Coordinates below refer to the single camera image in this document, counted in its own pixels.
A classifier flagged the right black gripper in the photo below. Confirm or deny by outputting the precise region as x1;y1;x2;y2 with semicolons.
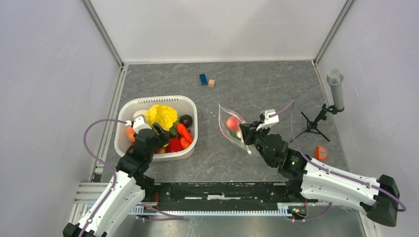
239;120;274;167

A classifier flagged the white plastic basket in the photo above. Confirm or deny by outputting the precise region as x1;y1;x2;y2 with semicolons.
114;95;198;162

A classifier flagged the clear polka dot zip bag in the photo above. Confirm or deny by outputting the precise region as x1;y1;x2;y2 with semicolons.
218;104;252;155

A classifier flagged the pink toy peach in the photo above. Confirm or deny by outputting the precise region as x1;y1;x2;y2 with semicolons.
225;116;241;131

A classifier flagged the green toy vegetable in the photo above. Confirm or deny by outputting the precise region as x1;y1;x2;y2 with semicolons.
230;131;238;139

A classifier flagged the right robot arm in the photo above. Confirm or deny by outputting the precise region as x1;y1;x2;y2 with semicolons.
239;122;400;227

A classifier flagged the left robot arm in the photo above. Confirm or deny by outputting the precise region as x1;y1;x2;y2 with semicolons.
63;121;169;237

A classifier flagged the red toy pepper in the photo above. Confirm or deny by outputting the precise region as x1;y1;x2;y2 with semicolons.
165;137;183;153

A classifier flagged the orange toy carrot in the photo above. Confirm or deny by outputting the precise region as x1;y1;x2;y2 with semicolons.
176;123;193;144

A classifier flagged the yellow toy cabbage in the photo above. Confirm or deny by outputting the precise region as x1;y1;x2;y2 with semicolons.
133;105;178;131

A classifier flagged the orange toy tomato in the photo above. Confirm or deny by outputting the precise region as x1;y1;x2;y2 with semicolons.
179;137;191;150

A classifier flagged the dark brown toy fruit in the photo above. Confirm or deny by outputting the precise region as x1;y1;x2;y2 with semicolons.
178;115;193;128

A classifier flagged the orange toy peach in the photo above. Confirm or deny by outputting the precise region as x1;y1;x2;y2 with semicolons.
126;126;136;143

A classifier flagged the blue lego brick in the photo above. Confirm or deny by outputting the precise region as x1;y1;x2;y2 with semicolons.
199;74;209;85

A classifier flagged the wooden cube centre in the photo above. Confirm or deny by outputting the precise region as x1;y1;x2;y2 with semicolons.
208;79;215;88

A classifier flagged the orange round toy slice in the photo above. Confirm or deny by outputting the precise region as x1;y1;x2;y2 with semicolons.
316;146;328;160

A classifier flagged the grey microphone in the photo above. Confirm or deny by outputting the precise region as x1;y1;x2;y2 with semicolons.
326;69;344;112

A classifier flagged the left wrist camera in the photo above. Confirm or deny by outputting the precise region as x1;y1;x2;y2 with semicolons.
131;115;152;134

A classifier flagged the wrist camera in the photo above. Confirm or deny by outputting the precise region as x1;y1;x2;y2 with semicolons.
256;109;279;131
131;115;152;134

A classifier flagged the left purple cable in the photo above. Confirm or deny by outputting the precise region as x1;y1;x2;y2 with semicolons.
77;118;131;237

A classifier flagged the purple cable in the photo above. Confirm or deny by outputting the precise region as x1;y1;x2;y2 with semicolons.
77;118;131;237
270;99;407;213

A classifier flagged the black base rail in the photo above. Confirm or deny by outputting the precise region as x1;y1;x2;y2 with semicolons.
143;182;306;211

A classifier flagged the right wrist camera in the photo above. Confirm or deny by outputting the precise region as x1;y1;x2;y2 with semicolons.
256;109;279;131

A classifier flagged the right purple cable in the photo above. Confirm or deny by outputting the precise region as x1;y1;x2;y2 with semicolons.
270;99;407;213

